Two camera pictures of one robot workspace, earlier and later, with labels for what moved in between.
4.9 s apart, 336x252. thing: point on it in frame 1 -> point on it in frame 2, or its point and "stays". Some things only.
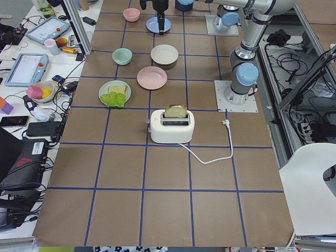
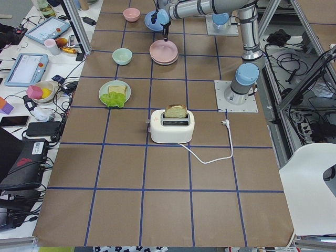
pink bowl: [131, 14] stays
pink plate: [151, 77] -> [163, 51]
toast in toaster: [176, 111] stays
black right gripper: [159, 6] -> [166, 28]
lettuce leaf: [114, 98] stays
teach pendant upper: [51, 29] stays
